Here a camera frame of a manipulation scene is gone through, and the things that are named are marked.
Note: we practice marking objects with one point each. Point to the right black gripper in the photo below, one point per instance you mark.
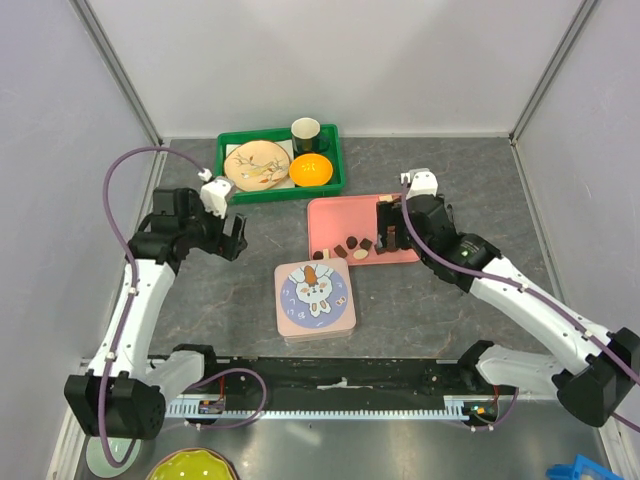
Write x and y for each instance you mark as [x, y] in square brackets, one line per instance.
[389, 214]

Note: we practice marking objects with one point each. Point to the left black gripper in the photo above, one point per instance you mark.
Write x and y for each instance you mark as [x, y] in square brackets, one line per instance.
[228, 246]

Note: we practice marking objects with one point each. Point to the pink plastic tray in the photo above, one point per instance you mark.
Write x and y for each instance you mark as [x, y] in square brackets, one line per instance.
[348, 224]

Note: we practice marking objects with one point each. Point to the silver tin lid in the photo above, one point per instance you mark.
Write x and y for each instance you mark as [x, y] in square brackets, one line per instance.
[314, 294]

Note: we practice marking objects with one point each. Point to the pink chocolate tin box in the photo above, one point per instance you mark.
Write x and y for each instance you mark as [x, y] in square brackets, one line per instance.
[315, 334]

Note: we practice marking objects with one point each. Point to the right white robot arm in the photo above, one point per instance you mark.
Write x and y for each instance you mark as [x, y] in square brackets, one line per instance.
[589, 368]

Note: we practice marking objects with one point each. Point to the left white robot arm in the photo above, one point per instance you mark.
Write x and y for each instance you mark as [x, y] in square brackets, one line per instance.
[120, 395]

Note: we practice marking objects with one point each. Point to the beige floral plate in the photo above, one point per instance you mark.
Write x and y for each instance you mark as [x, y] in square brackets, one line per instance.
[257, 165]

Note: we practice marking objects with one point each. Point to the orange bowl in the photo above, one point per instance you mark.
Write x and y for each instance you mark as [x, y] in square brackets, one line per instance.
[310, 170]

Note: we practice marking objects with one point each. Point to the dark green mug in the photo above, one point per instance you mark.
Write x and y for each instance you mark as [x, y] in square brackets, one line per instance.
[307, 137]

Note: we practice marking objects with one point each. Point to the yellow bowl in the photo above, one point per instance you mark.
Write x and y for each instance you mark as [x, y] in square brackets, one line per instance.
[193, 463]

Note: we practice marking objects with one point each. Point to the pale green bowl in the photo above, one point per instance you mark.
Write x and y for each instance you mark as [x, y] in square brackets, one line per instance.
[123, 450]

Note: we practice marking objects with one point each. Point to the blue plastic object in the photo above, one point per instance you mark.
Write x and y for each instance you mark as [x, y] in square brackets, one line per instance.
[581, 468]

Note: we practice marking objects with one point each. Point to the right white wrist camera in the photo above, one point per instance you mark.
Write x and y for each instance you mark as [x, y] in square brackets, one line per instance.
[419, 182]

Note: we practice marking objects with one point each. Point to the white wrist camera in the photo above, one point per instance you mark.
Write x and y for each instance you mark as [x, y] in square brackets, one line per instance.
[216, 195]
[419, 182]

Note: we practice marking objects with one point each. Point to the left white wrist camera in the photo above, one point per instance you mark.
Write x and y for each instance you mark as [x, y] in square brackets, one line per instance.
[216, 195]

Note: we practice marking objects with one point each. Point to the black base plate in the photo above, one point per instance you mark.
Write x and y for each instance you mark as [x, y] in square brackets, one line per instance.
[344, 384]

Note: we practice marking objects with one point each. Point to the light blue cable duct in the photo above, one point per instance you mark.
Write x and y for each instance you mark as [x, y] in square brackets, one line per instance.
[198, 409]

